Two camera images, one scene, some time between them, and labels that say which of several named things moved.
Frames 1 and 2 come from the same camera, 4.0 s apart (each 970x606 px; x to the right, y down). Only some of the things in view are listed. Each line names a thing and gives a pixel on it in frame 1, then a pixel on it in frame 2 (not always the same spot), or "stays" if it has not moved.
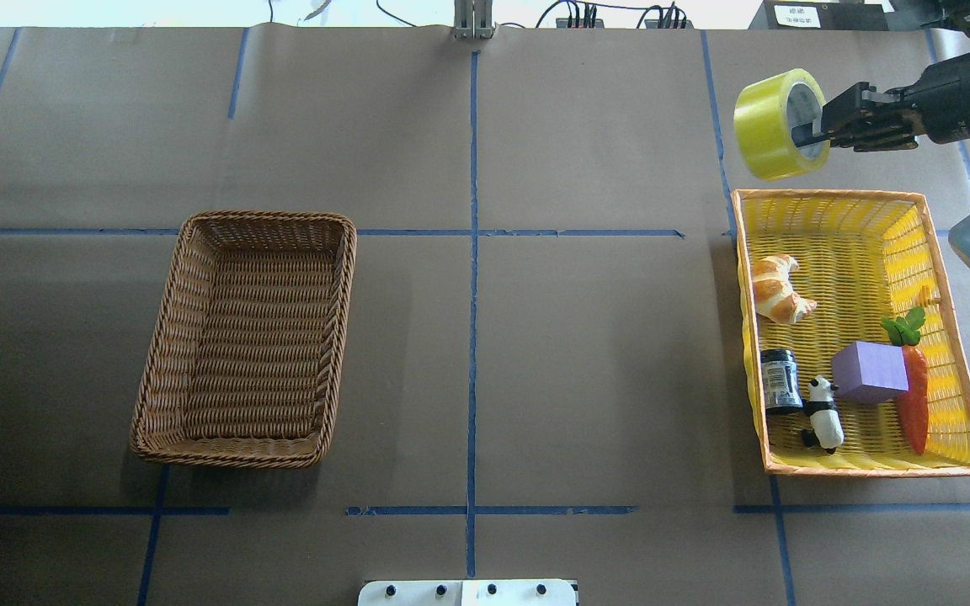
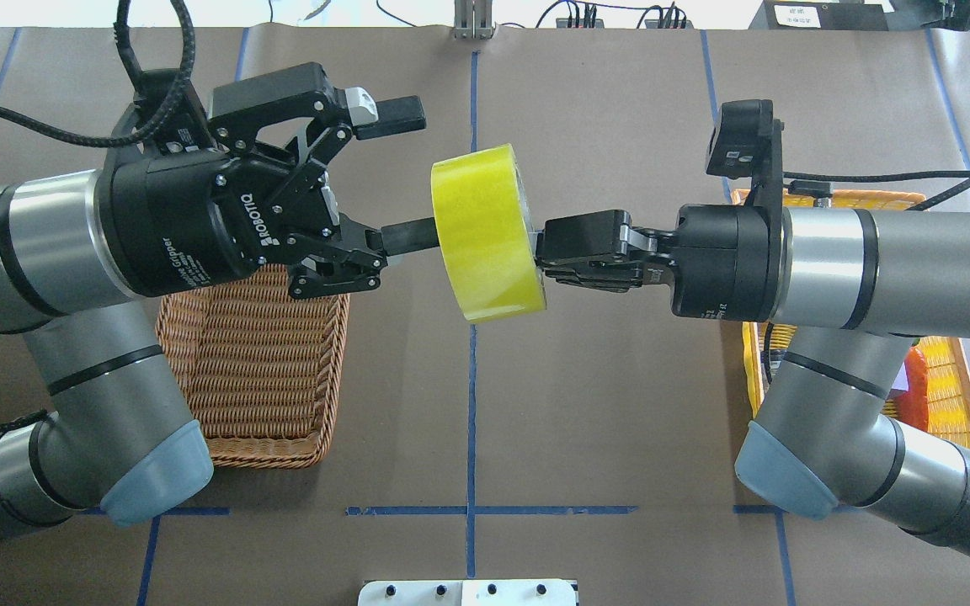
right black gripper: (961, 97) -> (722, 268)
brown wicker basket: (247, 349) stays
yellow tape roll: (778, 124) -> (487, 226)
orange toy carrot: (913, 406) stays
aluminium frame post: (473, 19) stays
